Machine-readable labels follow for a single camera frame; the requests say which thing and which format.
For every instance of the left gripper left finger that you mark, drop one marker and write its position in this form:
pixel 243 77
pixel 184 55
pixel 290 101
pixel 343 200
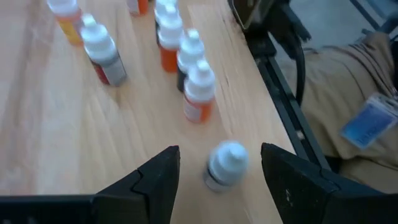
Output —
pixel 155 186

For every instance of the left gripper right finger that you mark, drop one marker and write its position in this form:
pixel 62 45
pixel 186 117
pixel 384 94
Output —
pixel 298 193

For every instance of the small dark food coloring bottle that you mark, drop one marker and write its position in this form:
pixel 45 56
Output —
pixel 190 49
pixel 227 165

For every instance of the dark red food coloring bottle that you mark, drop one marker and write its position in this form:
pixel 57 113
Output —
pixel 102 53

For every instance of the dark blue food coloring bottle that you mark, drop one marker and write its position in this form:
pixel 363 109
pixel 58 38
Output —
pixel 163 5

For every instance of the orange-red food coloring bottle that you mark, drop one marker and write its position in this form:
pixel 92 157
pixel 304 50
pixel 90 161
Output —
pixel 139 5

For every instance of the blue ID badge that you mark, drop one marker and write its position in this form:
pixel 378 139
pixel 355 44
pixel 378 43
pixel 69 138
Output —
pixel 370 121

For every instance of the person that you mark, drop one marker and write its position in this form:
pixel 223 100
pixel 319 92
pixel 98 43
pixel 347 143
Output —
pixel 342 93

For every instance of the black aluminium frame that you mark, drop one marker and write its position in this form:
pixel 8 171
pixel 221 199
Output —
pixel 275 77

